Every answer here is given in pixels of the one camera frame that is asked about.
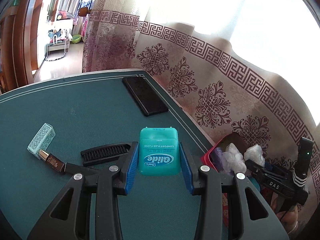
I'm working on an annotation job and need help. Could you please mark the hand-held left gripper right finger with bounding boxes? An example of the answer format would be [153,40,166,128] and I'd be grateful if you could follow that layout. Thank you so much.
[179,142,290,240]

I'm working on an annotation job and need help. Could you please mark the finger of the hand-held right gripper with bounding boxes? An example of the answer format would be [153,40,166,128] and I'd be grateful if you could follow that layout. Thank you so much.
[244,159,273,181]

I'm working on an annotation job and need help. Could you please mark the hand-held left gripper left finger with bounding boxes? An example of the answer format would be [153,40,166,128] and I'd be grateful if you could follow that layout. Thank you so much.
[27,141,140,240]

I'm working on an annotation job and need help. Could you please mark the white plastic bag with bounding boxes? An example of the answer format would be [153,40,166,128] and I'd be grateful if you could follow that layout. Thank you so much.
[244,144,265,167]

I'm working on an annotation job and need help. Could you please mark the teal cloth pouch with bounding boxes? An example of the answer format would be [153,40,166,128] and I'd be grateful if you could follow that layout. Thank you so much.
[246,176,262,193]

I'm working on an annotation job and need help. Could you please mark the clear plastic bag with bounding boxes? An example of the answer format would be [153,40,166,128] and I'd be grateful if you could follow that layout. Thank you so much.
[223,143,247,174]

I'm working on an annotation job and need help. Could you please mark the red tin box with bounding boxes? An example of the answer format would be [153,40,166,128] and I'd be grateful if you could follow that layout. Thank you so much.
[200,132,263,228]

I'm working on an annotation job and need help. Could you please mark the teal dental floss box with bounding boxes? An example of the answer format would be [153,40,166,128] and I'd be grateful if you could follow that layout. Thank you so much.
[139,127,181,176]

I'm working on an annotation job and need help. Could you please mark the purple garbage bag roll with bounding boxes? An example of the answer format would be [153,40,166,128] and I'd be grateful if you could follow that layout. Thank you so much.
[212,147,227,173]

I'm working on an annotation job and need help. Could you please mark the person's right forearm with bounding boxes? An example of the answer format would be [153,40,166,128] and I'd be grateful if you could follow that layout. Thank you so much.
[281,205,302,234]

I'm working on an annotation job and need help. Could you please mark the teal felt desktop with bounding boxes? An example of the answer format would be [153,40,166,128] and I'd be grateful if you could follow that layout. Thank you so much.
[0,68,225,240]

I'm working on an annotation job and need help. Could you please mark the black comb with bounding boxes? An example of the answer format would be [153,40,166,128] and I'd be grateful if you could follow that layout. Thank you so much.
[80,141,137,167]

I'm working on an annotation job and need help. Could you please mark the black rectangular tube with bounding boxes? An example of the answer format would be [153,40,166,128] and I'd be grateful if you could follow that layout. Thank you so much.
[65,162,100,177]

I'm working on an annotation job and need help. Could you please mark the black smartphone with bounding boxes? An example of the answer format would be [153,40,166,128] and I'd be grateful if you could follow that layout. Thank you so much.
[122,77,169,117]

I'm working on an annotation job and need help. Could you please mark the brown bottle with gold cap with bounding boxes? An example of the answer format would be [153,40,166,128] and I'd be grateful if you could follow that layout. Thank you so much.
[37,149,68,173]

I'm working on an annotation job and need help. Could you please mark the pale green patterned box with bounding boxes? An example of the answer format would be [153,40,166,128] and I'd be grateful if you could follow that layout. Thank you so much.
[27,123,55,160]

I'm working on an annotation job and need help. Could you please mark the patterned lace curtain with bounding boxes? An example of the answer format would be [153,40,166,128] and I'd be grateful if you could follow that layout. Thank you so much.
[82,0,320,205]

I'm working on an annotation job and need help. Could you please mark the hanging blue clothes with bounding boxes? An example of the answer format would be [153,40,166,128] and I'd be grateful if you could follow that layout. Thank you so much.
[77,0,96,13]

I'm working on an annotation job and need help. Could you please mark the metal frame chair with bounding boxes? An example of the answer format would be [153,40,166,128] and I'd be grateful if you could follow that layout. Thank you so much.
[45,21,74,62]

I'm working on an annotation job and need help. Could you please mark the wooden door frame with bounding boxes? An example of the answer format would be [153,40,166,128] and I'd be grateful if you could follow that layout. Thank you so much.
[0,0,65,90]

